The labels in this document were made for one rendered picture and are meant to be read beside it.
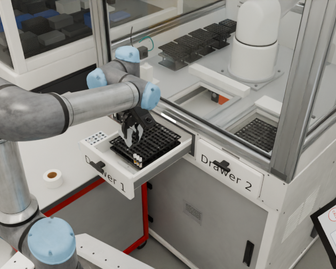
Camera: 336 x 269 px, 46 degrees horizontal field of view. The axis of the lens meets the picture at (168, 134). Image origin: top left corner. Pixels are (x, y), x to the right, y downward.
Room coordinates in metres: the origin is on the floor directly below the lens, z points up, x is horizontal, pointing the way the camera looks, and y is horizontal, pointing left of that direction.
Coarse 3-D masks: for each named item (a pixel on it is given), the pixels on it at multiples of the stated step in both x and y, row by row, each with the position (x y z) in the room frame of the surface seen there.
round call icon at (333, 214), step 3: (333, 207) 0.76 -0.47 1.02; (330, 210) 0.75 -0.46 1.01; (333, 210) 0.75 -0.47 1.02; (327, 213) 0.75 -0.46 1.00; (330, 213) 0.75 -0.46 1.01; (333, 213) 0.74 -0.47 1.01; (327, 216) 0.74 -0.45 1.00; (330, 216) 0.74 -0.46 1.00; (333, 216) 0.73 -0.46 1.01; (330, 219) 0.73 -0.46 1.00; (333, 219) 0.72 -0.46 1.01; (330, 222) 0.72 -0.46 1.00; (333, 222) 0.72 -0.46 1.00
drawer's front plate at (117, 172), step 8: (80, 144) 1.16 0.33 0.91; (88, 144) 1.14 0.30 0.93; (88, 152) 1.13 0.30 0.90; (96, 152) 1.10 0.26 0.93; (88, 160) 1.13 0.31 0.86; (96, 160) 1.10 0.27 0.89; (104, 160) 1.06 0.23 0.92; (104, 168) 1.06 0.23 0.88; (112, 168) 1.03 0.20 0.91; (120, 168) 1.01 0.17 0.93; (104, 176) 1.07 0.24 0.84; (112, 176) 1.03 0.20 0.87; (120, 176) 1.00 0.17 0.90; (128, 176) 0.97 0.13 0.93; (112, 184) 1.04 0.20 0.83; (120, 184) 1.00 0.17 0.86; (128, 184) 0.97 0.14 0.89; (128, 192) 0.97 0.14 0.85
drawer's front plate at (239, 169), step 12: (204, 144) 1.15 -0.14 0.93; (204, 156) 1.15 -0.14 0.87; (216, 156) 1.11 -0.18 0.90; (228, 156) 1.08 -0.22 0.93; (216, 168) 1.10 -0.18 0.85; (240, 168) 1.03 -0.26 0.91; (228, 180) 1.06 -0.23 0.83; (240, 180) 1.03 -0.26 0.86; (252, 180) 0.99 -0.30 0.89; (252, 192) 0.99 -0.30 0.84
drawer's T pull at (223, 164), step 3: (213, 162) 1.07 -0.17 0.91; (216, 162) 1.07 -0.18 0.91; (222, 162) 1.07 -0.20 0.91; (225, 162) 1.07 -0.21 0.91; (219, 165) 1.05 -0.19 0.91; (222, 165) 1.05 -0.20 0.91; (225, 165) 1.05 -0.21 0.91; (228, 165) 1.06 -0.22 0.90; (222, 168) 1.04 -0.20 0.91; (225, 168) 1.04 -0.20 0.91; (228, 168) 1.03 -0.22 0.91; (228, 171) 1.02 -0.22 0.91
